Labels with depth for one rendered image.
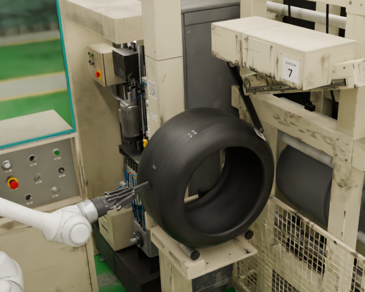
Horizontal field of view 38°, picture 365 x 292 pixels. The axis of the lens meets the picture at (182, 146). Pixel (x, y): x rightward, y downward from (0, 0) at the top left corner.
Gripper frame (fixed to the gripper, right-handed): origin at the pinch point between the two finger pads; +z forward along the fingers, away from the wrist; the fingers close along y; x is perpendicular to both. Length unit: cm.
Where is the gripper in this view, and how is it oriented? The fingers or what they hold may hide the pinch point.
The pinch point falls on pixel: (141, 188)
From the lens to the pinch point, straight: 211.2
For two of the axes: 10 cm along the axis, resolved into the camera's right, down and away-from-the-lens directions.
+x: 1.6, 8.7, 4.7
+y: -4.9, -3.5, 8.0
